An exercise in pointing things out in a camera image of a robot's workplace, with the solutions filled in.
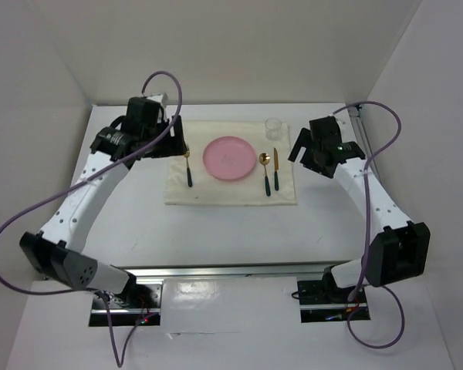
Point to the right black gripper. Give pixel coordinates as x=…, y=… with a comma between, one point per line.
x=304, y=140

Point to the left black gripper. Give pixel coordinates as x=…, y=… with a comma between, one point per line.
x=176, y=143

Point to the gold fork green handle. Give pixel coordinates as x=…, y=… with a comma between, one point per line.
x=188, y=169

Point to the gold knife green handle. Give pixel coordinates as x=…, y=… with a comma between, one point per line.
x=276, y=170

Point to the cream cloth placemat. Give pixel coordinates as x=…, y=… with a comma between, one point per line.
x=248, y=191

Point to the pink plastic plate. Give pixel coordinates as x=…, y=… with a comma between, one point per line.
x=229, y=158

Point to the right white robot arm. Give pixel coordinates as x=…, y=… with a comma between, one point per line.
x=395, y=247

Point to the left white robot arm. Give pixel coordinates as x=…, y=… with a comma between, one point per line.
x=56, y=250

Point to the aluminium front rail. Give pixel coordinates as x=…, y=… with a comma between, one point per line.
x=232, y=270

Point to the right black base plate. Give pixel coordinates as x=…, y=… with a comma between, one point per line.
x=320, y=301

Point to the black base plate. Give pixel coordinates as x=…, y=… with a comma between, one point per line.
x=320, y=301
x=143, y=309

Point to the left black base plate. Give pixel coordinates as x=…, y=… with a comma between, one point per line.
x=143, y=309

